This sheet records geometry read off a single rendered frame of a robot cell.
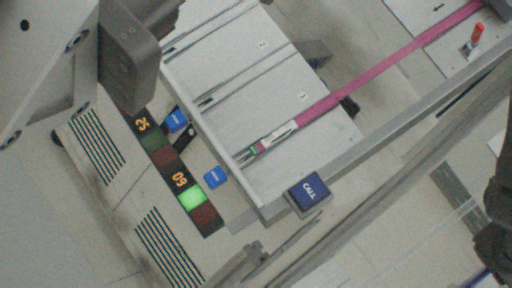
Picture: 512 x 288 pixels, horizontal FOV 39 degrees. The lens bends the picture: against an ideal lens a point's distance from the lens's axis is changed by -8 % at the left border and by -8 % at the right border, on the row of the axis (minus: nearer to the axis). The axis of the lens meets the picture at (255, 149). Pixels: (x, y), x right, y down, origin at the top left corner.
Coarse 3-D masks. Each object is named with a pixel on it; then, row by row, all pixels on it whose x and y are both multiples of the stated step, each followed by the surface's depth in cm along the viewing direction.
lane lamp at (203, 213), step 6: (204, 204) 116; (210, 204) 116; (192, 210) 116; (198, 210) 116; (204, 210) 116; (210, 210) 116; (192, 216) 116; (198, 216) 116; (204, 216) 116; (210, 216) 116; (198, 222) 116; (204, 222) 116
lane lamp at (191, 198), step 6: (192, 186) 117; (198, 186) 117; (186, 192) 117; (192, 192) 117; (198, 192) 117; (180, 198) 117; (186, 198) 117; (192, 198) 117; (198, 198) 117; (204, 198) 117; (186, 204) 116; (192, 204) 116
